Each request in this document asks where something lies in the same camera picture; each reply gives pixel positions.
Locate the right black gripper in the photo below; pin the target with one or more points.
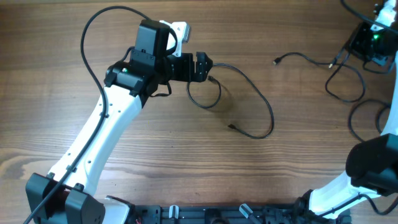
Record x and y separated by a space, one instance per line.
360 42

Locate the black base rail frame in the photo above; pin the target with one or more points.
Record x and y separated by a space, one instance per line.
268 214

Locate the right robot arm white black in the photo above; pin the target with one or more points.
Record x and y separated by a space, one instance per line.
371 166

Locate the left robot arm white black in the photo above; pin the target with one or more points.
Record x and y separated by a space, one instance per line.
67 193

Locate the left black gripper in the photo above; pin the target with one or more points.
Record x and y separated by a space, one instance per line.
200 66

